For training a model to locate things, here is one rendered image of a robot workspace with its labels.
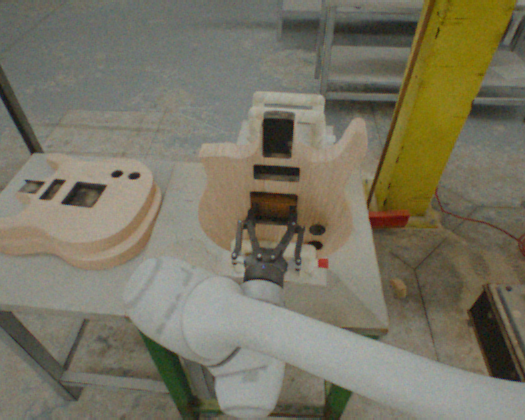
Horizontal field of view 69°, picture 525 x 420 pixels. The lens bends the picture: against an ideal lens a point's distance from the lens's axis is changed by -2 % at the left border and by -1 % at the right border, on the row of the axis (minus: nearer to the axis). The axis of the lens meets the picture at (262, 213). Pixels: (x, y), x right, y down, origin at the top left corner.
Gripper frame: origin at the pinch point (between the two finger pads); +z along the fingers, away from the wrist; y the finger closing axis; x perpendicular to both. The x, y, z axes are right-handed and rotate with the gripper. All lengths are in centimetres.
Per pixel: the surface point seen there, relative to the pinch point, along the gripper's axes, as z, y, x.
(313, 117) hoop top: 29.3, 7.4, 5.3
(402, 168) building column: 113, 61, -75
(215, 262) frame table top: 0.6, -14.8, -22.0
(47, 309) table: -16, -54, -26
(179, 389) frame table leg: -16, -28, -72
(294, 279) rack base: -3.1, 6.0, -20.7
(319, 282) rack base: -3.3, 12.2, -20.7
